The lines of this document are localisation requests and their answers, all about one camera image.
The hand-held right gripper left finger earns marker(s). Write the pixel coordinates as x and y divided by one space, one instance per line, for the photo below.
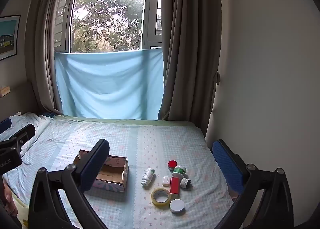
96 169

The green under sheet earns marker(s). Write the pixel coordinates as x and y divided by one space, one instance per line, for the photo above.
125 120

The framed wall picture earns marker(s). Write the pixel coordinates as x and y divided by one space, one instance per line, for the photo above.
8 36

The green label white jar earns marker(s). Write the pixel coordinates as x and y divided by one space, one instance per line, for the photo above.
179 170

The person's left hand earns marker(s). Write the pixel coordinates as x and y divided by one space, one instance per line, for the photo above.
8 197

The small dark jar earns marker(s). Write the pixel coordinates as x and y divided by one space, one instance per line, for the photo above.
185 183

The white lid round jar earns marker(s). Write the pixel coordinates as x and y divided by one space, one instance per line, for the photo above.
177 205

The dark blue patterned cloth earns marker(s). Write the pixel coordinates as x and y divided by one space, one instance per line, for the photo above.
48 115

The floral checked bed sheet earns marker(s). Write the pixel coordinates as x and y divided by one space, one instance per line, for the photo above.
150 139

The grey-brown curtain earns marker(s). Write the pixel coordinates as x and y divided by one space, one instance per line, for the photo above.
45 43
190 43

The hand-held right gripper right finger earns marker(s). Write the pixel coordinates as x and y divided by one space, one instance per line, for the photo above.
226 166

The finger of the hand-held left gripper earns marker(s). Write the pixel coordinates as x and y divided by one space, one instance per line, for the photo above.
26 134
5 125

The clear yellowish tape roll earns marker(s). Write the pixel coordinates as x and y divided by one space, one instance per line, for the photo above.
160 204

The white earbud case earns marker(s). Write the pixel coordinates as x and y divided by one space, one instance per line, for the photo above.
166 181

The red rectangular box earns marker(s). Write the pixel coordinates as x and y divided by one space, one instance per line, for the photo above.
174 185

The white pill bottle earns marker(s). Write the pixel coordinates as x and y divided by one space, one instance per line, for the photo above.
148 176

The red lid small jar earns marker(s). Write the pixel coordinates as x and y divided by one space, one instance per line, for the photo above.
172 164

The light blue hanging cloth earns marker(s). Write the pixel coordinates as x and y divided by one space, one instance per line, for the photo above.
107 81

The window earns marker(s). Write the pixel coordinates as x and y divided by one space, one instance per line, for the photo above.
107 18

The cardboard box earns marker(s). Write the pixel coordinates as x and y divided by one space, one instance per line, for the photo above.
115 169

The light wooden block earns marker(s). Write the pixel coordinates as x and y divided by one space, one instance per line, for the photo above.
4 92

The yellow floral cloth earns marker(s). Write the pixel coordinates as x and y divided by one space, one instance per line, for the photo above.
21 214

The curtain tieback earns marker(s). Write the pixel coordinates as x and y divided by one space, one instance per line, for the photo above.
218 78

